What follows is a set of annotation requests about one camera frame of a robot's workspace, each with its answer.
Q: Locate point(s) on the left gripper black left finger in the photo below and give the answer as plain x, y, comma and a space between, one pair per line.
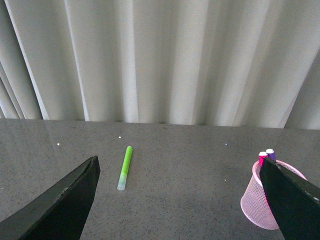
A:
60, 213

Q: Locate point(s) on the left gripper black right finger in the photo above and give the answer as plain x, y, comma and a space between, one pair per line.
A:
294, 201

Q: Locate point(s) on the purple highlighter pen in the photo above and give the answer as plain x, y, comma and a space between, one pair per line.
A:
271, 154

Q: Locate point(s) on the pink highlighter pen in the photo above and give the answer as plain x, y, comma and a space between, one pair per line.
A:
261, 156

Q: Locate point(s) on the pink mesh cup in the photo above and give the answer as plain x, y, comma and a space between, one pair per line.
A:
254, 204

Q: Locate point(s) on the green highlighter pen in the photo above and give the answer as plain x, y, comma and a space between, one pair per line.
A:
125, 169

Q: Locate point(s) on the white curtain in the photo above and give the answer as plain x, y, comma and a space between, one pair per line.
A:
192, 62

